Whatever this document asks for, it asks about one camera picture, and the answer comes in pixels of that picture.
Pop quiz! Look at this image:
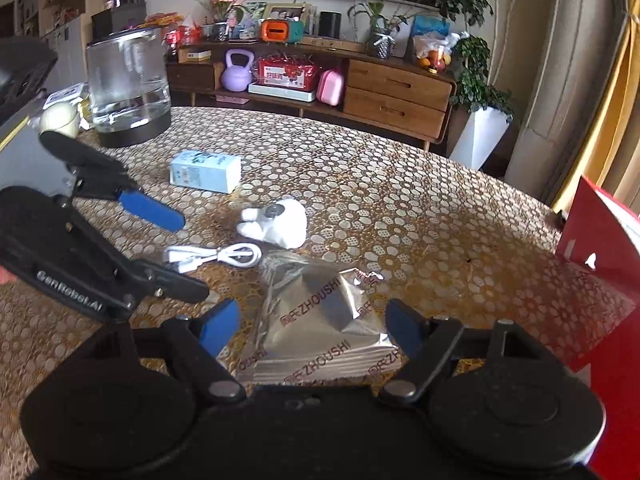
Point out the glass electric kettle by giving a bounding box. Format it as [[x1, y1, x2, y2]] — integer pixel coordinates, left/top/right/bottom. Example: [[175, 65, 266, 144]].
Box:
[[86, 27, 174, 149]]

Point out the white tall planter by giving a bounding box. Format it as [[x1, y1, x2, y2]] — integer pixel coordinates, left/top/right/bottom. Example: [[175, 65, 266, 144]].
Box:
[[447, 105, 519, 171]]

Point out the flat white box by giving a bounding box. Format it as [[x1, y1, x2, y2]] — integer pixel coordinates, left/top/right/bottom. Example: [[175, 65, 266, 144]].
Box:
[[248, 82, 319, 104]]

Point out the floor standing air conditioner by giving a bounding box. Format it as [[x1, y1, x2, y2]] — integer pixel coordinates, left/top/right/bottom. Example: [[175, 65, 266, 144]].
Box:
[[504, 0, 632, 197]]

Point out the pink flower plant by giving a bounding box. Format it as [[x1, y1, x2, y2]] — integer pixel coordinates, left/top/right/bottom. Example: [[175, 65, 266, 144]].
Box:
[[182, 0, 256, 44]]

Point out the pale green lidded cup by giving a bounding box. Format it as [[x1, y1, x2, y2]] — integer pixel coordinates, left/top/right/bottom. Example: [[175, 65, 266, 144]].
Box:
[[39, 101, 81, 139]]

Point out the black cylinder speaker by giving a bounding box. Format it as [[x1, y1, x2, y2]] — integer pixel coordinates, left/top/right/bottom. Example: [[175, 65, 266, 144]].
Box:
[[319, 11, 343, 39]]

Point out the photo frame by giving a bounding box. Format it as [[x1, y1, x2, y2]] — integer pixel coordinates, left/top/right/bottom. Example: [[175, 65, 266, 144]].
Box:
[[262, 2, 307, 26]]

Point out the white charging cable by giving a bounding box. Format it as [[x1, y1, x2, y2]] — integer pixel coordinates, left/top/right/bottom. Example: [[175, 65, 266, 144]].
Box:
[[164, 242, 264, 275]]

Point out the leafy green plant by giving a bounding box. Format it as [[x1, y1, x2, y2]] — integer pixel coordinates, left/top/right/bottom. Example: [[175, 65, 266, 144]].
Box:
[[425, 0, 547, 122]]

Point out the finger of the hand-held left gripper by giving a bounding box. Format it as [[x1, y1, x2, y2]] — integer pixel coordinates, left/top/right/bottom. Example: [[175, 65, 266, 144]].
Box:
[[39, 130, 187, 234], [112, 257, 211, 306]]

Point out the grassy plant in patterned pot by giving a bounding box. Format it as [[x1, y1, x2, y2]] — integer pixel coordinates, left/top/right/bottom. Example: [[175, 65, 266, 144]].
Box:
[[347, 0, 417, 59]]

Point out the orange curtain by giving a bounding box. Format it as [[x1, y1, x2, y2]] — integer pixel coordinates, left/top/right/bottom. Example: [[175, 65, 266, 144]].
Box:
[[550, 22, 640, 217]]

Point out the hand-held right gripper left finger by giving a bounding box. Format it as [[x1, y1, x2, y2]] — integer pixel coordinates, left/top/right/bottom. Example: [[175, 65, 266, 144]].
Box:
[[94, 298, 247, 405]]

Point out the pink small case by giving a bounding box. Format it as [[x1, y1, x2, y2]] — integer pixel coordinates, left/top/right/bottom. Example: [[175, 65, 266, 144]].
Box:
[[316, 69, 345, 107]]

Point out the orange radio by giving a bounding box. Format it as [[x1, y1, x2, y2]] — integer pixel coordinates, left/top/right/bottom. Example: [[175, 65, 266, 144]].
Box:
[[260, 19, 304, 44]]

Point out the small white device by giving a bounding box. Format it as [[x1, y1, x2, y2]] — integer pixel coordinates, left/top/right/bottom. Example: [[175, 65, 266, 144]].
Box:
[[236, 198, 309, 250]]

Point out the wooden television cabinet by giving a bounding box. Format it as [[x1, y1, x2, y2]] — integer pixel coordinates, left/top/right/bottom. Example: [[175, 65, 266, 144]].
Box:
[[165, 39, 459, 154]]

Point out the light blue milk carton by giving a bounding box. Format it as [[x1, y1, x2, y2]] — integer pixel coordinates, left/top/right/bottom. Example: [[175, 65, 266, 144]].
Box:
[[169, 150, 242, 195]]

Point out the plastic bag of oranges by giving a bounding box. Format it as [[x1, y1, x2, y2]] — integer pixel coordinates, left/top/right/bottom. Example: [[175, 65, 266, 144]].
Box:
[[412, 15, 471, 74]]

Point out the purple kettlebell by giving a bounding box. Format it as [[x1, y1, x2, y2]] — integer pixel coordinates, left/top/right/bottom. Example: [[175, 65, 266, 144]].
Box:
[[220, 48, 255, 94]]

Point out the black coffee machine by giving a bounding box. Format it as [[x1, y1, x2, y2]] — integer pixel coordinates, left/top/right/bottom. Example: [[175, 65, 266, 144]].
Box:
[[91, 0, 149, 35]]

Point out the silver foil packet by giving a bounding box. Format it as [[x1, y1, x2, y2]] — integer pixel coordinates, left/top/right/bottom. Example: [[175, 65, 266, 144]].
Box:
[[235, 252, 402, 387]]

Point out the red cardboard shoe box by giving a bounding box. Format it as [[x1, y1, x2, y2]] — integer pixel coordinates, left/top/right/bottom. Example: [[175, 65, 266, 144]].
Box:
[[556, 175, 640, 480]]

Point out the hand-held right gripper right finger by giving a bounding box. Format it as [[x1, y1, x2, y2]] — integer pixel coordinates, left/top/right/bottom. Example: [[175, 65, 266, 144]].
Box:
[[378, 298, 544, 406]]

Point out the red gift box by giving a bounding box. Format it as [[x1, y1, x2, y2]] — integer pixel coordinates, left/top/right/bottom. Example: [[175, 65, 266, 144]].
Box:
[[256, 55, 322, 94]]

